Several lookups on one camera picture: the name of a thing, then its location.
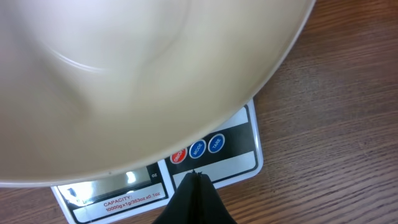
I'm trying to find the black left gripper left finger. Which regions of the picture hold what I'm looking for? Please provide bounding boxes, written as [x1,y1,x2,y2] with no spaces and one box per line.
[153,172,197,224]

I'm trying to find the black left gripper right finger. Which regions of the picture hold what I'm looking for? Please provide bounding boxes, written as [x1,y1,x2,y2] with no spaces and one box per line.
[195,172,236,224]

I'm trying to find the white digital kitchen scale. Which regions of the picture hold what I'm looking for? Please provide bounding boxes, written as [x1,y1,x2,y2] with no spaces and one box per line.
[52,101,263,224]

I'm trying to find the white bowl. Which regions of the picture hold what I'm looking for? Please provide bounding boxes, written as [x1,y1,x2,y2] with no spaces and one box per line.
[1,0,314,188]

